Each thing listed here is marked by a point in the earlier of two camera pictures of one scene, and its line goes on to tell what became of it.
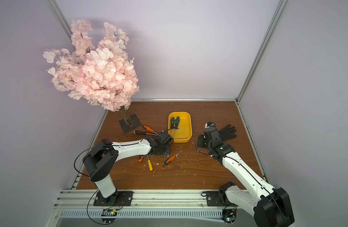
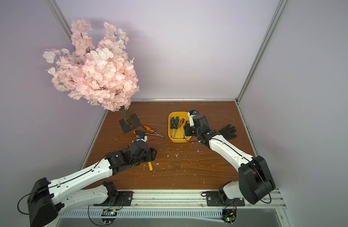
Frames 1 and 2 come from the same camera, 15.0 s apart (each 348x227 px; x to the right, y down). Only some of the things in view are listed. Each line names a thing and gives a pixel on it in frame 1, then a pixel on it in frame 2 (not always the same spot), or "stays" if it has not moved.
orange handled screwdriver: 176,155 → 181,122
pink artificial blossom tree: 102,75 stays
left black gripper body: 165,151 → 148,155
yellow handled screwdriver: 150,164 stays
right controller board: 229,216 stays
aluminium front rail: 85,198 stays
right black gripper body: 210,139 → 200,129
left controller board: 108,216 stays
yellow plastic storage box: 179,126 stays
